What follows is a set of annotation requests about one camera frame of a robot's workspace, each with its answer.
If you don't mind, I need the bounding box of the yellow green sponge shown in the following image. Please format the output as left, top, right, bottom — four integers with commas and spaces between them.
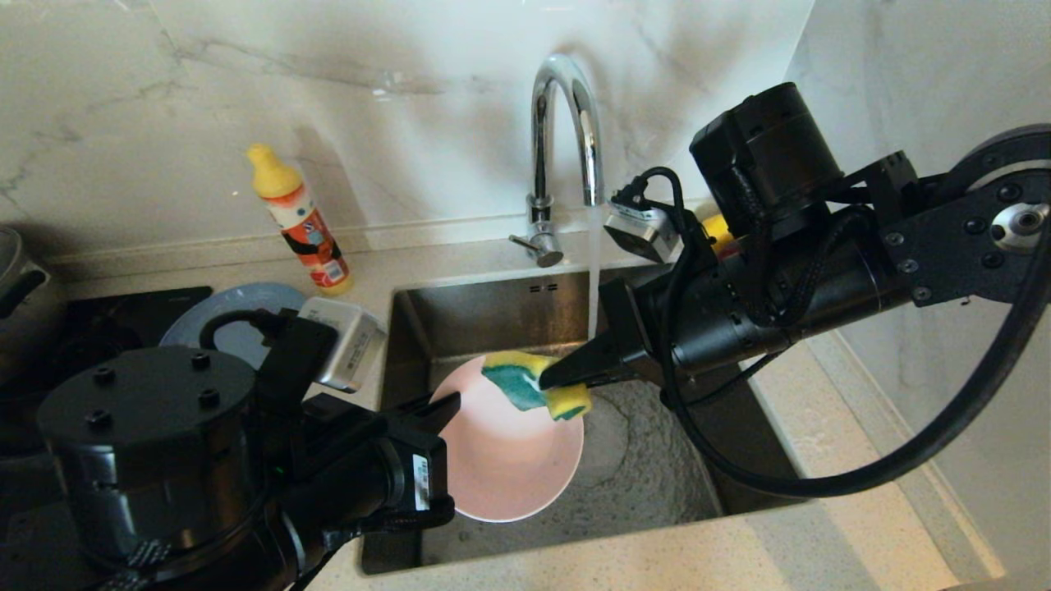
482, 350, 594, 421

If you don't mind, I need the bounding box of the pale pink bowl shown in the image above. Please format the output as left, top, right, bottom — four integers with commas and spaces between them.
429, 355, 585, 524

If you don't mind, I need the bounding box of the chrome gooseneck faucet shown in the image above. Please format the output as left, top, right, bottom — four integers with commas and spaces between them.
509, 54, 606, 269

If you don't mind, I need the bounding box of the orange dish soap bottle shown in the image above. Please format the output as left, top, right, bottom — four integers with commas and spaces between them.
246, 144, 354, 296

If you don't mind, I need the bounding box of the stainless steel sink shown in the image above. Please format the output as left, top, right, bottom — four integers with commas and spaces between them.
361, 263, 814, 574

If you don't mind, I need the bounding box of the yellow pear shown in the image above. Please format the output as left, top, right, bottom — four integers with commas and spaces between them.
702, 215, 737, 257

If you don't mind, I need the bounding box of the blue grey plate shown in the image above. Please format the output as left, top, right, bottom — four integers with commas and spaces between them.
160, 283, 309, 350

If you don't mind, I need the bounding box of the black induction cooktop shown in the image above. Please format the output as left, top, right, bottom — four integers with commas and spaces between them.
0, 286, 213, 460

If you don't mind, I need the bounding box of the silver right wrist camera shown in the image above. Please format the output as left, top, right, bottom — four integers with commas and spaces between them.
604, 201, 682, 263

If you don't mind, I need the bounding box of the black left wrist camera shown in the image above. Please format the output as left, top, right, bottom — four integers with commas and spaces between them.
297, 297, 387, 393

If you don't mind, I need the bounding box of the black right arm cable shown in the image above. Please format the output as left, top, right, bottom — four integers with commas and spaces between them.
632, 167, 1051, 499

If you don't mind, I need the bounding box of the metal pot black handle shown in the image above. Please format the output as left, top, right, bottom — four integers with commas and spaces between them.
0, 226, 68, 378

